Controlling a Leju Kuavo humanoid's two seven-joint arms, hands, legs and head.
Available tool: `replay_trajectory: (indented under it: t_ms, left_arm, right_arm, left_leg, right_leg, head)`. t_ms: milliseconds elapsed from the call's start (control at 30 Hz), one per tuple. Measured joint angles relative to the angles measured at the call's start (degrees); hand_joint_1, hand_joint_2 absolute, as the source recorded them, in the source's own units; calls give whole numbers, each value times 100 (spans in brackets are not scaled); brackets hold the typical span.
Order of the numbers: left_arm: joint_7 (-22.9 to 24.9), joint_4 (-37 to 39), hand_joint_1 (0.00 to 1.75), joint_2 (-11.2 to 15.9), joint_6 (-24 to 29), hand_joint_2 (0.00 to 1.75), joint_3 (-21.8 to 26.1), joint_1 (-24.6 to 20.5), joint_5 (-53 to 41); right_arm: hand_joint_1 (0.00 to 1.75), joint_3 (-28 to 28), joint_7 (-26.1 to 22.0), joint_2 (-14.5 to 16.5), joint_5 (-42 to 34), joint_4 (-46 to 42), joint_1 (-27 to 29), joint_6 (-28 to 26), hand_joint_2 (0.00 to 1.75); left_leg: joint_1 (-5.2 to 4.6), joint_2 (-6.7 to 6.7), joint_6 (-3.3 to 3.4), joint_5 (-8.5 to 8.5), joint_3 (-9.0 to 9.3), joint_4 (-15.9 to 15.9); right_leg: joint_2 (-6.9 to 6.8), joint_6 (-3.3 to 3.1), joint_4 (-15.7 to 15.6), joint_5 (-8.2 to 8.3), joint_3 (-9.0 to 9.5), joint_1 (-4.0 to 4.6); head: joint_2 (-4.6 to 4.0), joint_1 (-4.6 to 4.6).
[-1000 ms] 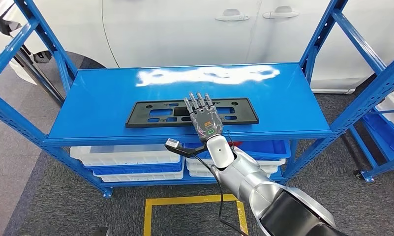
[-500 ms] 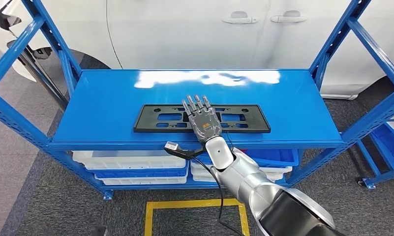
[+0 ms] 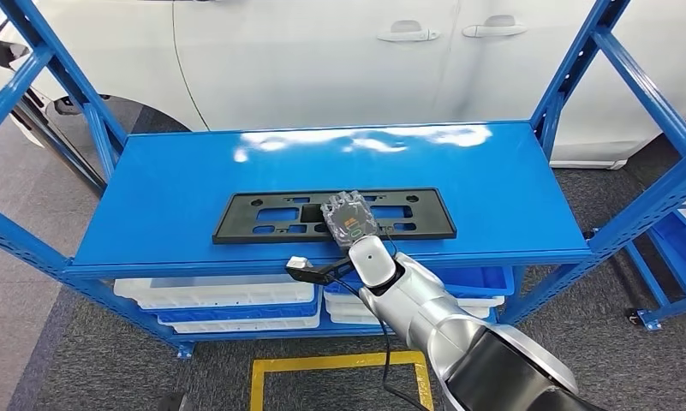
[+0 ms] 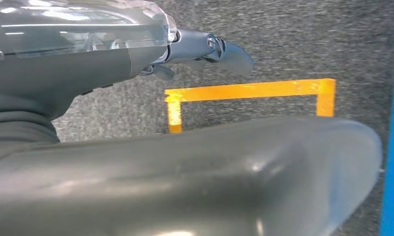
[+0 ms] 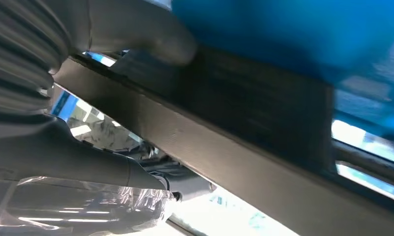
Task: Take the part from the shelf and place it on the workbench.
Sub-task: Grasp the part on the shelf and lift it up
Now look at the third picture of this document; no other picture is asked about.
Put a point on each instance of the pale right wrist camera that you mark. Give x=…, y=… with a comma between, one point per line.
x=300, y=263

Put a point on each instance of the black plastic plate frame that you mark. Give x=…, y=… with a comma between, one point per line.
x=235, y=227

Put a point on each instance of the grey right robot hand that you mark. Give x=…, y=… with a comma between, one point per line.
x=348, y=224

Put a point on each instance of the blue steel shelf rack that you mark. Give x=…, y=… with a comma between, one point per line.
x=206, y=170

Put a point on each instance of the white car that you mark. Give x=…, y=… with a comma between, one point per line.
x=320, y=68

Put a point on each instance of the blue wheeled shelf rack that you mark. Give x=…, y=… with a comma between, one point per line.
x=677, y=309

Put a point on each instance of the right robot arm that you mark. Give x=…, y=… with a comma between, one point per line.
x=433, y=317

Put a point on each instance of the black camera bracket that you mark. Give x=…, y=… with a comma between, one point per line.
x=320, y=277

